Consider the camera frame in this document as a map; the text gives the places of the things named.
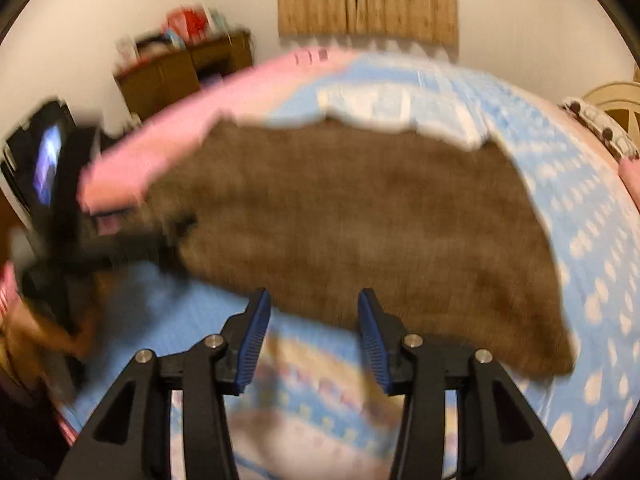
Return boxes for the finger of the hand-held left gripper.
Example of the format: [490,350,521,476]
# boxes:
[92,211,199,283]

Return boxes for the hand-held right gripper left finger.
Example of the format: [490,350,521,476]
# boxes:
[55,287,273,480]

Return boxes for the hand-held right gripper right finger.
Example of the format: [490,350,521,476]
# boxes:
[357,287,573,480]

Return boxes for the brown knit sweater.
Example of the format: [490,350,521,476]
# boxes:
[142,117,576,378]

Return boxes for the person's left forearm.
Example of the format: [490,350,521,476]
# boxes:
[0,305,96,366]

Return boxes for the brown wooden desk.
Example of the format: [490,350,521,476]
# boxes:
[114,30,253,121]

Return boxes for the red gift bag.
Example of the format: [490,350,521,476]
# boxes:
[167,7,209,44]

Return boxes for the blue pink printed bed sheet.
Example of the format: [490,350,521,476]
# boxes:
[57,47,640,480]

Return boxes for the pink pillow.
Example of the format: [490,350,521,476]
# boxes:
[619,156,640,213]

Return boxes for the grey white patterned pillow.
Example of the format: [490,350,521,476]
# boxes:
[559,97,639,161]

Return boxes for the beige patterned window curtain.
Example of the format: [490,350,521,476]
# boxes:
[276,0,459,47]

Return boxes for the cream wooden headboard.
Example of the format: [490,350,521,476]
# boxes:
[582,80,640,156]

